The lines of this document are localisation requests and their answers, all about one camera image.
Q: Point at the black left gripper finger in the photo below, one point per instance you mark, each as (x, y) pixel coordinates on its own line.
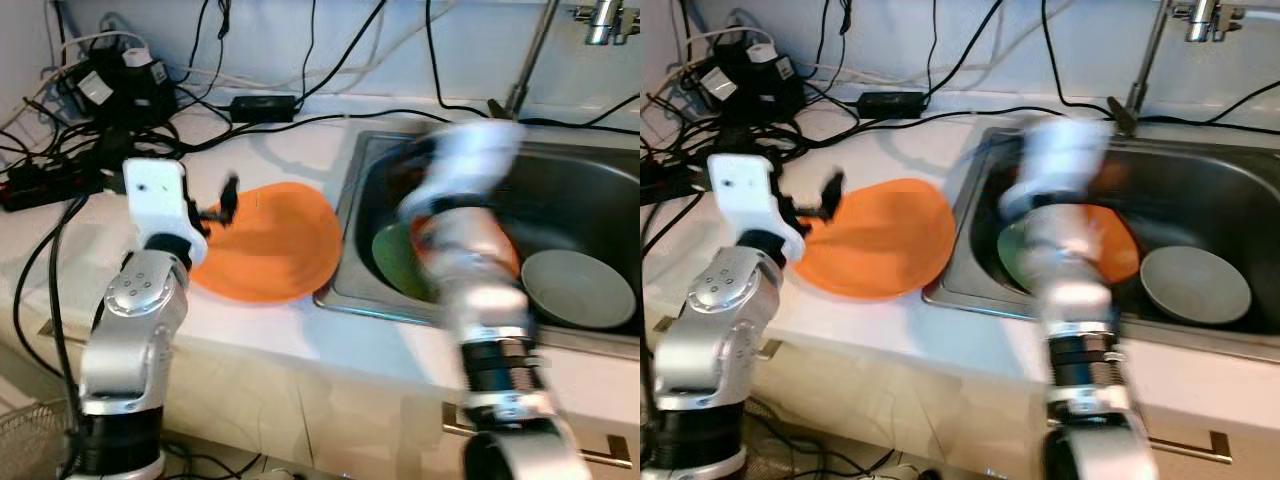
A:
(232, 195)
(833, 195)

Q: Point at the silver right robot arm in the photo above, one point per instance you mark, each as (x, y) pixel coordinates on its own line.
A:
(490, 330)
(1080, 330)

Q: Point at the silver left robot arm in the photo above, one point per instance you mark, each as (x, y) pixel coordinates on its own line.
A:
(710, 330)
(130, 330)

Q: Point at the white kitchen cabinet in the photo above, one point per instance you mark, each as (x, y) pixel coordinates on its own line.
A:
(900, 400)
(300, 400)

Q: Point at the orange plastic plate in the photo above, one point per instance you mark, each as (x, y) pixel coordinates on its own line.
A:
(270, 245)
(880, 240)

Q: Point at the black power adapter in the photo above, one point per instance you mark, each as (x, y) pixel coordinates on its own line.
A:
(262, 107)
(890, 103)

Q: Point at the black power strip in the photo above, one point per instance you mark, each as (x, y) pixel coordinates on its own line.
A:
(665, 180)
(50, 185)

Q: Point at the black charger pile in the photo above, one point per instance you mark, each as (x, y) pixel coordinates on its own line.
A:
(750, 85)
(115, 90)

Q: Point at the green plate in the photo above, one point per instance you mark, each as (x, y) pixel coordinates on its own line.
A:
(395, 260)
(1012, 260)

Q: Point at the stainless steel sink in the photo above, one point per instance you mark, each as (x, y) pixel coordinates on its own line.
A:
(1200, 190)
(570, 190)

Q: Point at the white bowl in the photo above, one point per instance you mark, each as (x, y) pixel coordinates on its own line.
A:
(1195, 285)
(578, 290)

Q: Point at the chrome faucet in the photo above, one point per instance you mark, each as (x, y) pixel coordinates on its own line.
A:
(1148, 55)
(530, 55)

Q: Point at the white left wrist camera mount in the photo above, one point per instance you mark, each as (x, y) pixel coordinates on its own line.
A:
(155, 205)
(745, 200)

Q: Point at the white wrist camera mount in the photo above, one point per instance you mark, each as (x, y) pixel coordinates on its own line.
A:
(1060, 155)
(745, 200)
(470, 160)
(155, 205)

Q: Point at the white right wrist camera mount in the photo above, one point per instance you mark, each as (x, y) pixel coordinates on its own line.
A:
(1060, 155)
(470, 160)

